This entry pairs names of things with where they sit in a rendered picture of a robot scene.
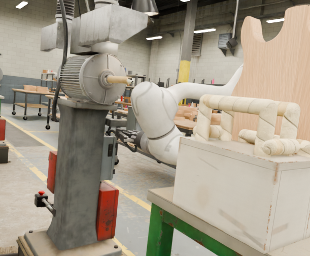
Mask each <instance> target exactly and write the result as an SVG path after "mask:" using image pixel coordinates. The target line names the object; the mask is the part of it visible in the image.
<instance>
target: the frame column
mask: <svg viewBox="0 0 310 256"><path fill-rule="evenodd" d="M58 107H59V111H60V121H59V134H58V148H57V162H56V176H55V190H54V203H53V207H54V208H55V209H56V214H55V217H54V216H53V217H52V221H51V224H50V226H49V228H48V230H47V231H46V233H47V235H48V236H49V237H50V239H51V240H52V242H53V243H54V244H55V246H56V247H57V248H58V249H59V250H66V249H70V248H74V247H79V246H83V245H88V244H92V243H97V242H99V241H98V240H97V231H96V218H97V207H98V195H99V184H100V173H101V162H102V150H103V144H104V133H105V121H106V116H107V114H108V112H109V110H95V109H79V108H73V107H69V106H65V105H61V104H58Z"/></svg>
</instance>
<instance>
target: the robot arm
mask: <svg viewBox="0 0 310 256"><path fill-rule="evenodd" d="M243 64H244V63H243ZM243 64H242V65H241V66H240V68H239V69H238V70H237V71H236V72H235V74H234V75H233V77H232V78H231V79H230V81H229V82H228V83H227V84H226V85H224V86H212V85H205V84H197V83H179V84H176V85H173V86H171V87H169V88H166V89H165V88H163V87H159V86H158V85H156V84H155V83H152V82H147V81H145V82H142V83H140V84H138V85H137V86H136V87H135V88H134V89H133V90H132V93H131V97H130V99H131V105H132V109H133V112H134V114H135V117H136V119H137V121H138V123H139V125H140V127H141V129H142V131H136V130H132V131H130V130H128V131H127V130H125V129H121V128H116V135H118V136H119V139H121V140H122V141H123V142H124V144H126V143H128V141H131V143H134V144H136V145H137V147H138V148H139V149H142V150H143V152H145V153H147V154H150V155H152V156H154V157H155V158H157V159H158V160H160V161H162V162H164V163H167V164H171V165H177V158H178V150H179V141H180V137H184V136H183V134H182V133H181V132H180V131H179V130H178V128H177V127H176V125H175V123H174V121H173V119H174V118H175V115H176V113H177V112H178V109H179V106H178V103H179V102H180V101H181V100H183V99H186V98H189V99H197V100H200V98H201V97H202V95H204V94H213V95H225V96H231V94H232V92H233V90H234V88H235V86H236V84H237V82H238V80H239V78H240V76H241V73H242V70H243Z"/></svg>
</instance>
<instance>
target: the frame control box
mask: <svg viewBox="0 0 310 256"><path fill-rule="evenodd" d="M126 130H127V131H128V130H130V131H132V130H136V131H142V129H141V127H140V125H139V123H138V121H137V119H136V117H135V114H134V112H133V109H132V107H131V106H129V107H128V114H127V124H126ZM111 132H112V133H114V134H115V135H116V131H115V130H109V132H108V134H106V136H111ZM116 136H117V137H118V138H119V136H118V135H116ZM120 140H121V139H120ZM121 141H122V140H121ZM122 142H123V141H122ZM128 142H129V143H131V141H128ZM123 143H124V142H123ZM132 144H134V143H132ZM124 145H125V146H126V147H127V148H128V149H129V150H130V151H132V152H134V153H135V152H137V145H136V144H134V146H135V148H134V149H132V148H131V147H130V146H129V145H128V144H127V143H126V144H124Z"/></svg>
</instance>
